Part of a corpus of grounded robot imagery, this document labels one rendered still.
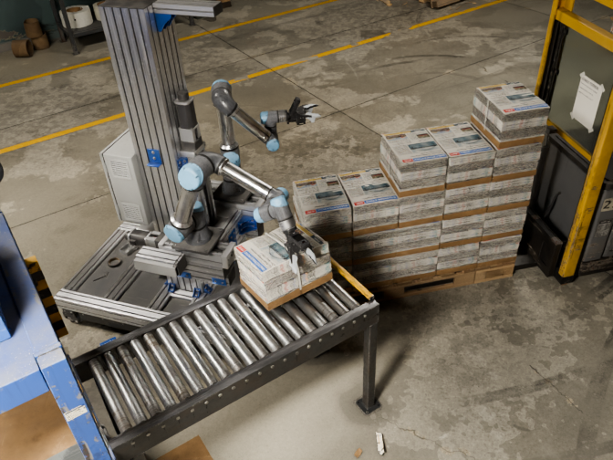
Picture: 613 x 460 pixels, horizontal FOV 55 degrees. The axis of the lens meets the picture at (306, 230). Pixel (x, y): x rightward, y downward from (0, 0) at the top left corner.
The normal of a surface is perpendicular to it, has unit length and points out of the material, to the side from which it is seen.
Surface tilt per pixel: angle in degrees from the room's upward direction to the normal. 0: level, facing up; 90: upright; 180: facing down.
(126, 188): 90
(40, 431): 0
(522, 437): 0
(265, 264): 6
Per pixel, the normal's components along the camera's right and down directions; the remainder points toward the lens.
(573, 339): -0.04, -0.79
